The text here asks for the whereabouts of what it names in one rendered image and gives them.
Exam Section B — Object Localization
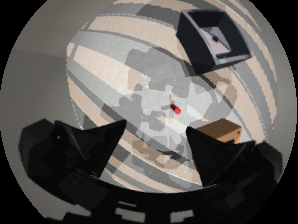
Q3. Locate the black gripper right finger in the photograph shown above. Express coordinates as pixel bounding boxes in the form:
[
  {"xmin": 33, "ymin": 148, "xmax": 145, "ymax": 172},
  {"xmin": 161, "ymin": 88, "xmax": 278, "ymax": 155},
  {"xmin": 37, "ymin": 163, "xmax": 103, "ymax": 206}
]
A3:
[{"xmin": 185, "ymin": 125, "xmax": 257, "ymax": 188}]

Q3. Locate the dark red peg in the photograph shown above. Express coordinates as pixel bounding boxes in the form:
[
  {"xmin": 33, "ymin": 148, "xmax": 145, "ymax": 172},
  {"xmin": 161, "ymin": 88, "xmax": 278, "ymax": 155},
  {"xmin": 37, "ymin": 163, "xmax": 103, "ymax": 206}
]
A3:
[{"xmin": 172, "ymin": 104, "xmax": 181, "ymax": 115}]

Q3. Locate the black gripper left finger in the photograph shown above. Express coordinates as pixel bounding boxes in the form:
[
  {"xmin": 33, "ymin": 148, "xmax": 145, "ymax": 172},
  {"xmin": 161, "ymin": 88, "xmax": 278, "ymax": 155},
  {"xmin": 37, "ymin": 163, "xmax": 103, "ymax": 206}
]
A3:
[{"xmin": 53, "ymin": 119, "xmax": 126, "ymax": 179}]

